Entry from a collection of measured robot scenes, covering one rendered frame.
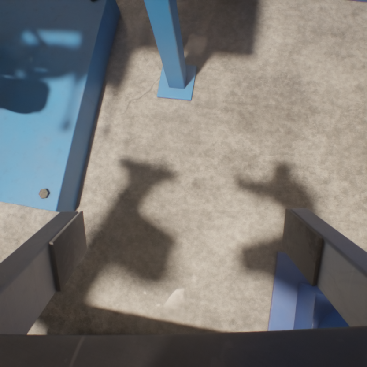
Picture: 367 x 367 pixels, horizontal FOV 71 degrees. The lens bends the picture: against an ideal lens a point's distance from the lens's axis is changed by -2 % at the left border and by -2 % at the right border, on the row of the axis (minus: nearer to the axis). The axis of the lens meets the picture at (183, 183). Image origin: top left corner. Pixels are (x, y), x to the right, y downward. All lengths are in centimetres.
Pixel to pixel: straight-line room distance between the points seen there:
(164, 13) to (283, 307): 89
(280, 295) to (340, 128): 60
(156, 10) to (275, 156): 58
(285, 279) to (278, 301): 7
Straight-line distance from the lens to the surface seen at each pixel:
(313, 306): 84
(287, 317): 97
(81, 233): 17
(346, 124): 108
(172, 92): 103
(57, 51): 112
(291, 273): 95
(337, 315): 82
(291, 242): 17
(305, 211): 17
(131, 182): 96
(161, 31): 79
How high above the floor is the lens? 91
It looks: 79 degrees down
